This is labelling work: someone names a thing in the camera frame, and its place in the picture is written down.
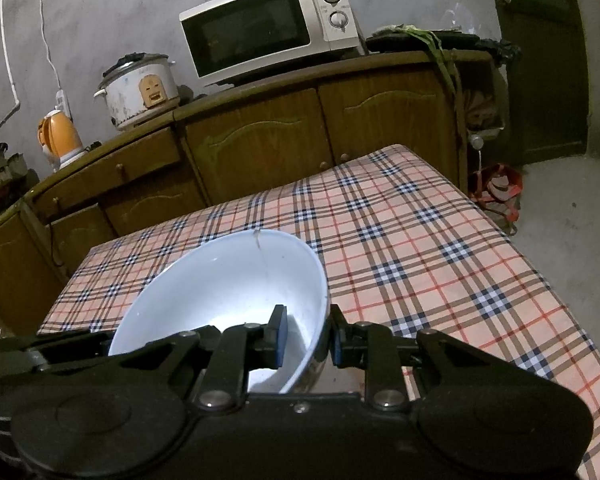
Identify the orange electric kettle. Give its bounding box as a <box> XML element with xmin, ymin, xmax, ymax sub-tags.
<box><xmin>36</xmin><ymin>109</ymin><xmax>86</xmax><ymax>171</ymax></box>

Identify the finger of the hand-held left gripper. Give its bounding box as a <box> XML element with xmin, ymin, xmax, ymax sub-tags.
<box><xmin>27</xmin><ymin>331</ymin><xmax>112</xmax><ymax>369</ymax></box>

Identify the white microwave oven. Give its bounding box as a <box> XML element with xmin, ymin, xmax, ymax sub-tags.
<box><xmin>179</xmin><ymin>0</ymin><xmax>366</xmax><ymax>88</ymax></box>

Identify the brown cloth bag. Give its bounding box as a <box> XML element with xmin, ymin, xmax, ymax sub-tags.
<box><xmin>462</xmin><ymin>72</ymin><xmax>506</xmax><ymax>133</ymax></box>

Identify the white rice cooker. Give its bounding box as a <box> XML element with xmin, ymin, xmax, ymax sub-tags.
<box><xmin>94</xmin><ymin>52</ymin><xmax>179</xmax><ymax>132</ymax></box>

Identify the deep white bowl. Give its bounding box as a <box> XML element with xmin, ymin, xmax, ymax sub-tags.
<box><xmin>108</xmin><ymin>229</ymin><xmax>329</xmax><ymax>396</ymax></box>

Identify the wooden kitchen cabinet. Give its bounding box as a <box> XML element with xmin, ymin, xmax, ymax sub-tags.
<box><xmin>0</xmin><ymin>50</ymin><xmax>496</xmax><ymax>336</ymax></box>

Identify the plaid tablecloth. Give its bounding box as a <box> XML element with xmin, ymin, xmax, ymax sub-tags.
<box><xmin>36</xmin><ymin>144</ymin><xmax>600</xmax><ymax>480</ymax></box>

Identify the dark flat tray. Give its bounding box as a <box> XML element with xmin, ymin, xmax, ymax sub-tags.
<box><xmin>365</xmin><ymin>30</ymin><xmax>522</xmax><ymax>61</ymax></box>

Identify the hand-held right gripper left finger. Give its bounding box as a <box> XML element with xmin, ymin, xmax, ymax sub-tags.
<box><xmin>107</xmin><ymin>304</ymin><xmax>288</xmax><ymax>410</ymax></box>

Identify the dark green door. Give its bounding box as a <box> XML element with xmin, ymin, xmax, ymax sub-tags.
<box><xmin>482</xmin><ymin>0</ymin><xmax>593</xmax><ymax>166</ymax></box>

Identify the red bag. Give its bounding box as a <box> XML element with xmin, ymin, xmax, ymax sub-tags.
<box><xmin>469</xmin><ymin>162</ymin><xmax>523</xmax><ymax>236</ymax></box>

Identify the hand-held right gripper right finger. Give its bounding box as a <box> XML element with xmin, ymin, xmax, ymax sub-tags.
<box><xmin>329</xmin><ymin>304</ymin><xmax>506</xmax><ymax>410</ymax></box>

